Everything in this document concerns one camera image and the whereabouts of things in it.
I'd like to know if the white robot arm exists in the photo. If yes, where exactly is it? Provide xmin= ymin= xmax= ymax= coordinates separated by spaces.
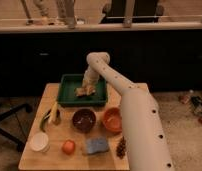
xmin=83 ymin=52 xmax=175 ymax=171

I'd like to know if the green plastic tray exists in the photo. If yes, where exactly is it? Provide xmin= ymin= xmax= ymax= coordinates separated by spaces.
xmin=57 ymin=74 xmax=108 ymax=107

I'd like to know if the dark brown bowl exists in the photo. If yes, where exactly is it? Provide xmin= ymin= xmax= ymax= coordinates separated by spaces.
xmin=72 ymin=108 xmax=96 ymax=133

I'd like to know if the orange bowl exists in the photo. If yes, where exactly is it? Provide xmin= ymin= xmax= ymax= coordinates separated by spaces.
xmin=102 ymin=107 xmax=122 ymax=133

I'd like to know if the banana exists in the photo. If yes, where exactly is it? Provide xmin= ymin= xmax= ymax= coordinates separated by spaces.
xmin=48 ymin=102 xmax=58 ymax=124

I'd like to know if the wooden table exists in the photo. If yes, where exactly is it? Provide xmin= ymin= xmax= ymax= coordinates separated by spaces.
xmin=18 ymin=83 xmax=129 ymax=171

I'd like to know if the blue sponge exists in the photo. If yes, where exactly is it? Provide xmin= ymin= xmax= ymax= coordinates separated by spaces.
xmin=85 ymin=137 xmax=109 ymax=155

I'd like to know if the red apple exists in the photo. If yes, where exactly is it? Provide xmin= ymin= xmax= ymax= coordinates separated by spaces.
xmin=62 ymin=140 xmax=76 ymax=155

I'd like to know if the dark grape bunch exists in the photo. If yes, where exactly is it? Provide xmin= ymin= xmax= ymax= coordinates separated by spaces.
xmin=116 ymin=137 xmax=126 ymax=159

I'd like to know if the white cup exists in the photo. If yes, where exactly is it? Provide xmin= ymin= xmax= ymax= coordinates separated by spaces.
xmin=29 ymin=132 xmax=49 ymax=152

